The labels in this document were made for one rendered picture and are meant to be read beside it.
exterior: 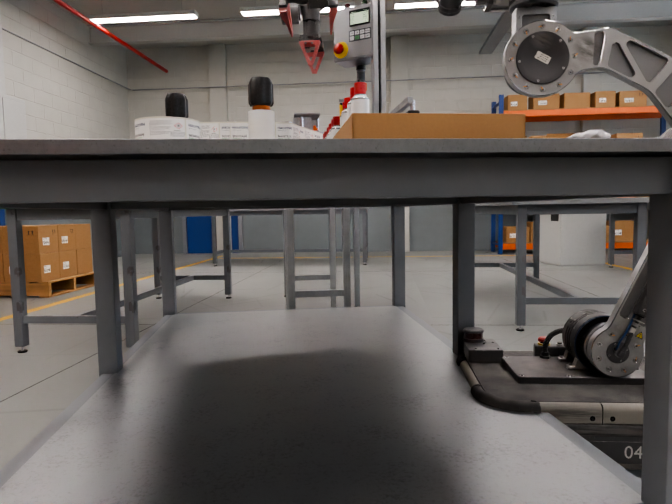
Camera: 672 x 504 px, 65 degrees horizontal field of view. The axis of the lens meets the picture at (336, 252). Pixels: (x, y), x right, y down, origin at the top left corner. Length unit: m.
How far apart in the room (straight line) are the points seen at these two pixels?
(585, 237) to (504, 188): 6.49
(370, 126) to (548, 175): 0.29
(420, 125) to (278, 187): 0.22
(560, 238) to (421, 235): 3.09
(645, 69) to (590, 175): 0.83
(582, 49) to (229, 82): 8.82
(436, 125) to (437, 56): 9.10
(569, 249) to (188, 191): 6.64
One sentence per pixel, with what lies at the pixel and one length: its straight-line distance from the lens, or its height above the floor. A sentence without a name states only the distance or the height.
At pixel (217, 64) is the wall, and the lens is 10.17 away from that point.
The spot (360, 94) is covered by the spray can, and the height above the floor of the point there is 1.05.
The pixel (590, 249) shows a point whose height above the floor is 0.20.
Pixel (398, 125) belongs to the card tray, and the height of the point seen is 0.85.
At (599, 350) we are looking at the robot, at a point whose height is 0.34.
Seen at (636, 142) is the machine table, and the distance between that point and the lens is 0.91.
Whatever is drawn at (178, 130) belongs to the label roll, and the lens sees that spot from 1.74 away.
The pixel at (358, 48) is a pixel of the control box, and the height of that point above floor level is 1.32.
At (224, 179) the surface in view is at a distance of 0.78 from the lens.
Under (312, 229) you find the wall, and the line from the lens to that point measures 9.58.
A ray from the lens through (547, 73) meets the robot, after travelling 1.61.
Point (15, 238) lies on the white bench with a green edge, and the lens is 3.27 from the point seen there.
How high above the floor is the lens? 0.73
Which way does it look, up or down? 4 degrees down
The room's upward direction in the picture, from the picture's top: 1 degrees counter-clockwise
